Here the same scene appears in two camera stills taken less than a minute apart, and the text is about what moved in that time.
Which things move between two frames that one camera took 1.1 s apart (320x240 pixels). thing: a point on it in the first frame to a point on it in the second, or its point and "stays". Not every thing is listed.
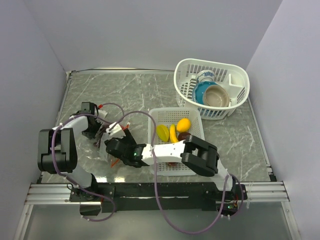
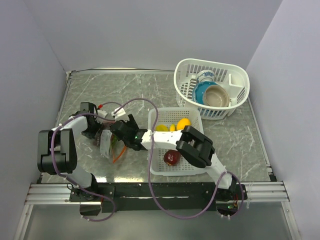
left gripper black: (92, 135) stays
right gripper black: (128, 137) to (131, 122)
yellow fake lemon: (183, 125) stays
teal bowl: (198, 90) stays
